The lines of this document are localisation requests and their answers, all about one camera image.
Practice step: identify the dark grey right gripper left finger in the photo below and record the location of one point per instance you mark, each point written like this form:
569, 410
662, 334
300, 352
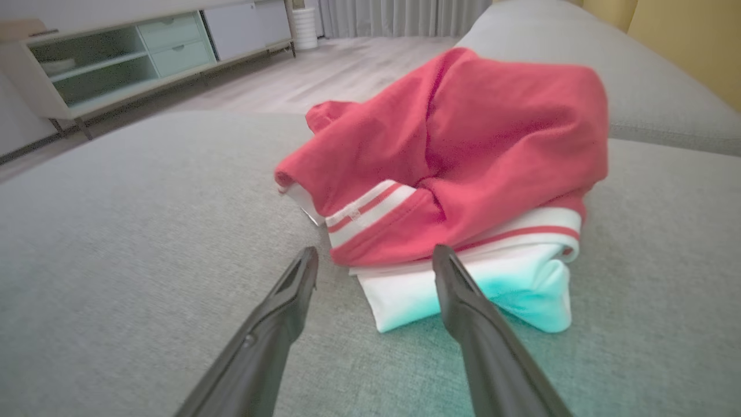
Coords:
255, 359

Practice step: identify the low cabinet with green drawers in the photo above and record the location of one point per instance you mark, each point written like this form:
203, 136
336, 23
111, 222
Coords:
173, 52

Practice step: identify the narrow yellow sofa back cushion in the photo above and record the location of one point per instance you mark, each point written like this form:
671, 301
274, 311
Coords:
608, 11

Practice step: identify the red garment with white stripes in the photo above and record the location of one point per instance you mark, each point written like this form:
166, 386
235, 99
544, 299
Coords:
492, 127

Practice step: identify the wide yellow sofa back cushion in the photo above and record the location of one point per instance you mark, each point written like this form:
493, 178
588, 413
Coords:
694, 40

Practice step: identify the grey pleated curtain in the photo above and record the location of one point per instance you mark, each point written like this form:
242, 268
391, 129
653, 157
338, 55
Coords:
405, 17

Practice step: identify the grey and yellow sofa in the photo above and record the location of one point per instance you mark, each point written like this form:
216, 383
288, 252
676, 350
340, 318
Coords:
145, 231

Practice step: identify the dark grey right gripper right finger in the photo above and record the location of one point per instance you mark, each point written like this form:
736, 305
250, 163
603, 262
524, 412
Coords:
498, 365

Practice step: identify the long grey sofa seat cushion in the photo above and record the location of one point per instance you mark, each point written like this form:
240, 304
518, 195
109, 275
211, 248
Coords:
648, 81

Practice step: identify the white ribbed cylinder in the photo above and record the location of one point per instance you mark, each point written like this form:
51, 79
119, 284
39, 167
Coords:
304, 28

